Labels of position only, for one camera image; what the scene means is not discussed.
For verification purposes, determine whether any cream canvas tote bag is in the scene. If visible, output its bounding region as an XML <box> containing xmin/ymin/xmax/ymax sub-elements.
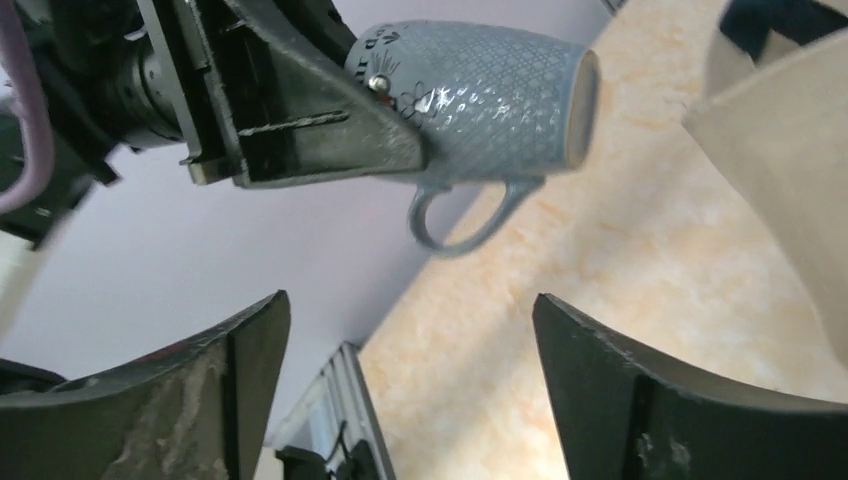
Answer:
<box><xmin>682</xmin><ymin>1</ymin><xmax>847</xmax><ymax>361</ymax></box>

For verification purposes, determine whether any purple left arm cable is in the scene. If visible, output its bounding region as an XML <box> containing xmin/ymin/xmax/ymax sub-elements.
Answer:
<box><xmin>0</xmin><ymin>0</ymin><xmax>56</xmax><ymax>215</ymax></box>

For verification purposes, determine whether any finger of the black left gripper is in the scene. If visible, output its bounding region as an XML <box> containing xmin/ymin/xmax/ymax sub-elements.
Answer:
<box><xmin>138</xmin><ymin>1</ymin><xmax>425</xmax><ymax>189</ymax></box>

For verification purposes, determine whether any blue-grey patterned mug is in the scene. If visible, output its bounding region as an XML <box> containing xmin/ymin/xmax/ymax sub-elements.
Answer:
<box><xmin>344</xmin><ymin>20</ymin><xmax>602</xmax><ymax>257</ymax></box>

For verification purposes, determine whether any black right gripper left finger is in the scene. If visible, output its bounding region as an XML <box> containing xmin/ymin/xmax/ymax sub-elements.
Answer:
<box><xmin>1</xmin><ymin>291</ymin><xmax>291</xmax><ymax>479</ymax></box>

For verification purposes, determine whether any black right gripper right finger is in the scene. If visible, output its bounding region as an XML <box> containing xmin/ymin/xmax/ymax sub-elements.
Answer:
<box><xmin>532</xmin><ymin>294</ymin><xmax>847</xmax><ymax>479</ymax></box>

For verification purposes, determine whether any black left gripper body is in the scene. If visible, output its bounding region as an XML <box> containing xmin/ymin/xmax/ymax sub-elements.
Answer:
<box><xmin>1</xmin><ymin>1</ymin><xmax>232</xmax><ymax>244</ymax></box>

